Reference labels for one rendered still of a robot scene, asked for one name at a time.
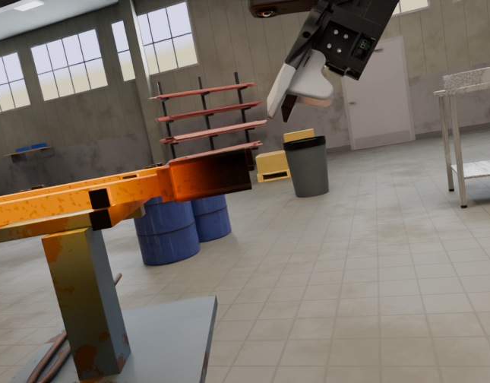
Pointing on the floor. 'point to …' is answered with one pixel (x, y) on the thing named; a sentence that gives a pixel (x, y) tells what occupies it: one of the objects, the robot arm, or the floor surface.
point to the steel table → (462, 80)
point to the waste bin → (308, 166)
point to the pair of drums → (179, 228)
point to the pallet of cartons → (278, 159)
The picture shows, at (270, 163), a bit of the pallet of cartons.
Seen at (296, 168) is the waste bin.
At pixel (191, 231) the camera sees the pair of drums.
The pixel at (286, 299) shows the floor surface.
